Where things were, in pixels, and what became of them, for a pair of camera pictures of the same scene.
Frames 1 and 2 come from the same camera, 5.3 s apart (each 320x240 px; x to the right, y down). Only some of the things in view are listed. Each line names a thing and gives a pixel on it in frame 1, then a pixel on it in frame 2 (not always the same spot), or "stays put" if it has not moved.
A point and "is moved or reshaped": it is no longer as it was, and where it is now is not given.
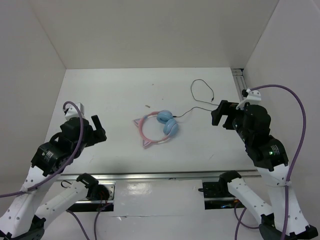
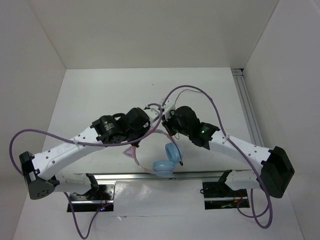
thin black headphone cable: x=196 y=100 → x=172 y=139
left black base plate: x=89 y=205 stays put
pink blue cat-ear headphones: x=164 y=117 is moved or reshaped
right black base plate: x=214 y=198 stays put
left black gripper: x=97 y=135 → x=145 y=129
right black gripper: x=223 y=108 → x=167 y=123
